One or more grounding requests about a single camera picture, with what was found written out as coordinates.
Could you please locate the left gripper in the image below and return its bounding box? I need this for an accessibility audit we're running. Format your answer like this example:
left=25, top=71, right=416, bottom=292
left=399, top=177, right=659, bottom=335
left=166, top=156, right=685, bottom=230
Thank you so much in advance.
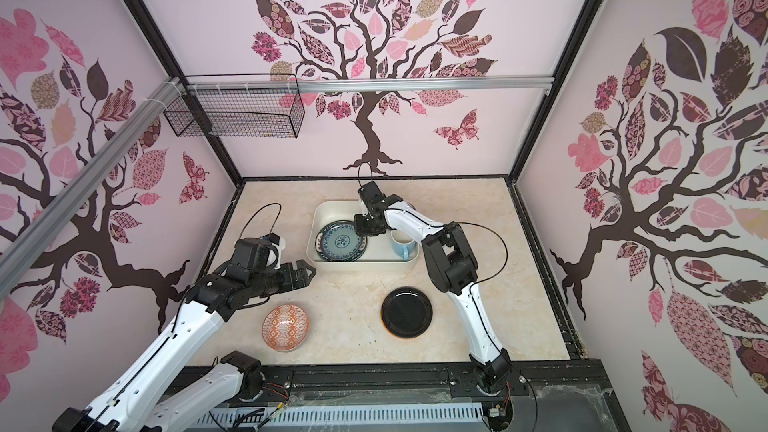
left=249, top=260, right=316, bottom=298

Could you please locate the black wire basket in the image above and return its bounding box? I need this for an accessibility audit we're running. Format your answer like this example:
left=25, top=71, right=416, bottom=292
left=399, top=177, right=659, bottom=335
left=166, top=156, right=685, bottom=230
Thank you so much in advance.
left=163, top=72, right=305, bottom=139

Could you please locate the aluminium rail left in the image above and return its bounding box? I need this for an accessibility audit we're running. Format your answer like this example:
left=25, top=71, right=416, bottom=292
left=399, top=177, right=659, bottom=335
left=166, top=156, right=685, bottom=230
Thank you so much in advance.
left=1, top=77, right=184, bottom=298

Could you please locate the white vented cable duct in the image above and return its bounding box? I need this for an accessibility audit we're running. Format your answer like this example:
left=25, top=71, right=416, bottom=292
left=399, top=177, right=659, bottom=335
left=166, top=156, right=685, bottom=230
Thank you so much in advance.
left=188, top=403, right=488, bottom=431

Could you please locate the aluminium rail back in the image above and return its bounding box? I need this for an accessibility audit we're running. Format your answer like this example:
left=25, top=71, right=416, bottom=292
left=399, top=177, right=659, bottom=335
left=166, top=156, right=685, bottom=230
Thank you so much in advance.
left=186, top=75, right=554, bottom=93

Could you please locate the aluminium rail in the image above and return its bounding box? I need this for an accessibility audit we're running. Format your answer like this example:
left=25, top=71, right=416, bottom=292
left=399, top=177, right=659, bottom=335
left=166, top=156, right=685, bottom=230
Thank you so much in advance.
left=1, top=77, right=184, bottom=298
left=186, top=75, right=554, bottom=93

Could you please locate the orange patterned bowl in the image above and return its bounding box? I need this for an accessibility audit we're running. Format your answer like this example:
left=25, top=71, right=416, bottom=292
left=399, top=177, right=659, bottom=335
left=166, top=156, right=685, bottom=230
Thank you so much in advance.
left=261, top=304, right=310, bottom=352

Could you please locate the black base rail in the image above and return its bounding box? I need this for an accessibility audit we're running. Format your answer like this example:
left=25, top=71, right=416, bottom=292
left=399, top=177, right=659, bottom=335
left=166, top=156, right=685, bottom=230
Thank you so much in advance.
left=164, top=359, right=629, bottom=431

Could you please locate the black round plate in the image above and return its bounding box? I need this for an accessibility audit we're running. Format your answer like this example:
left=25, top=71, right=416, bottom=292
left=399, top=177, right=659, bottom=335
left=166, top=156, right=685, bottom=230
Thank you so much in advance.
left=380, top=286, right=433, bottom=339

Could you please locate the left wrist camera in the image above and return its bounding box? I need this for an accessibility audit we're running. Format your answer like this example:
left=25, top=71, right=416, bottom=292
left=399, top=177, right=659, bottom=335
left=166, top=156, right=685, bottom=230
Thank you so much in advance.
left=263, top=232, right=284, bottom=250

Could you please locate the teal floral small plate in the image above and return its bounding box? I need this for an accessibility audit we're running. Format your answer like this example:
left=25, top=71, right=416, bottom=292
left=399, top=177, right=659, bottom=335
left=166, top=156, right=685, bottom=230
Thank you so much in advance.
left=315, top=220, right=367, bottom=262

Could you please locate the white plastic bin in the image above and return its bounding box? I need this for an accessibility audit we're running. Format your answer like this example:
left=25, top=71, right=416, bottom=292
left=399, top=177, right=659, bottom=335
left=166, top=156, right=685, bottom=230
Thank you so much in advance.
left=306, top=201, right=420, bottom=273

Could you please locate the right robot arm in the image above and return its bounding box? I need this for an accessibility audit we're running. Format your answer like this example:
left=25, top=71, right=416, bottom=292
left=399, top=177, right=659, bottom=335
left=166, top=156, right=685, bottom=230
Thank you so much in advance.
left=353, top=181, right=512, bottom=395

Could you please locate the light blue ceramic mug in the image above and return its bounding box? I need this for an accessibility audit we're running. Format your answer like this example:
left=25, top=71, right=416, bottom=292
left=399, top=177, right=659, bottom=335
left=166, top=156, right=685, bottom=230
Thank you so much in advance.
left=390, top=230, right=418, bottom=262

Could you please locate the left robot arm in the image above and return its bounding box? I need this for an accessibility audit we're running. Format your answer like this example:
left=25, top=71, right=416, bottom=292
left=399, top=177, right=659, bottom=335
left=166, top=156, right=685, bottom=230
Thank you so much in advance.
left=52, top=234, right=316, bottom=431

